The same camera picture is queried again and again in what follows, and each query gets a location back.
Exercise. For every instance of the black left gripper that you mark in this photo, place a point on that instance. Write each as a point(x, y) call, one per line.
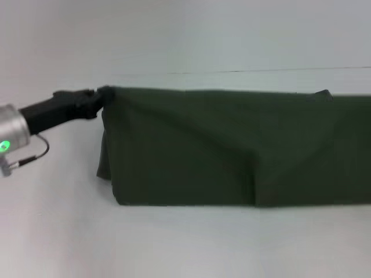
point(63, 108)

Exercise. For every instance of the dark green t-shirt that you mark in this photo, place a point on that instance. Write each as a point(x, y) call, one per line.
point(217, 144)

